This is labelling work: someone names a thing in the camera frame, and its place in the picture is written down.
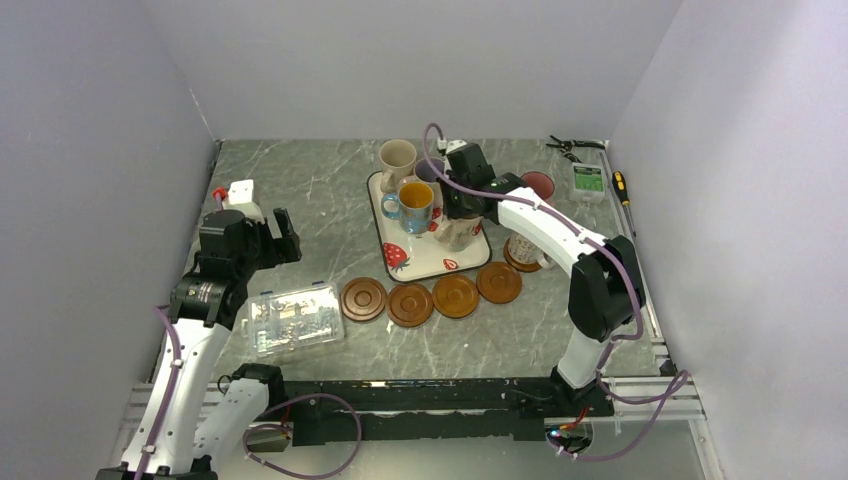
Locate grey purple mug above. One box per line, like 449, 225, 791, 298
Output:
398, 158, 444, 206

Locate blue mug yellow inside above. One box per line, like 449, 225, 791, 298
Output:
380, 181, 434, 235

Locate cream patterned mug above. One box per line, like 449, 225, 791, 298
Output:
434, 216, 482, 252

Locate clear plastic parts box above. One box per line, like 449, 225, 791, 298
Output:
243, 282, 345, 357

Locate pink mug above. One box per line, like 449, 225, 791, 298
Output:
521, 171, 555, 213

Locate white mug orange inside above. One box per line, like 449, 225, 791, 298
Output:
508, 232, 556, 269

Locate brown wooden coaster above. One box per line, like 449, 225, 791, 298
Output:
503, 240, 542, 273
386, 284, 434, 328
340, 277, 388, 322
476, 262, 522, 304
431, 274, 480, 319

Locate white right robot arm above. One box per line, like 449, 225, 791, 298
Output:
436, 140, 645, 415

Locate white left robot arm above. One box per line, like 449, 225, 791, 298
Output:
97, 208, 302, 479

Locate cream mug outside tray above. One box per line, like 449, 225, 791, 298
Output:
378, 139, 418, 193

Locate black pliers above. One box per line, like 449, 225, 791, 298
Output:
545, 135, 607, 163

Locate white serving tray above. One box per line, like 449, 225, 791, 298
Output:
368, 169, 492, 283

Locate white green electronic device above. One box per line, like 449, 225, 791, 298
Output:
568, 163, 606, 204

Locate yellow black screwdriver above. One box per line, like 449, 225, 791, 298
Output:
612, 171, 637, 238

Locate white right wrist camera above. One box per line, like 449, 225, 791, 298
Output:
436, 139, 467, 156

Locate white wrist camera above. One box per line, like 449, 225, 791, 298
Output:
436, 139, 467, 156
212, 179, 265, 223

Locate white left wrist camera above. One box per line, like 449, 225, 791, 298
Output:
212, 179, 265, 223

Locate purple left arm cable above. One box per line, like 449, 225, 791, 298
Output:
132, 305, 183, 480

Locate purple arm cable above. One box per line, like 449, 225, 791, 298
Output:
422, 123, 692, 464
132, 305, 183, 480

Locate aluminium frame rail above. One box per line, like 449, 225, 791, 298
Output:
597, 149, 677, 377

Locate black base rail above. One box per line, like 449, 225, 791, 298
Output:
228, 355, 614, 447

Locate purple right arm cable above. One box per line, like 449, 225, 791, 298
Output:
422, 123, 692, 464

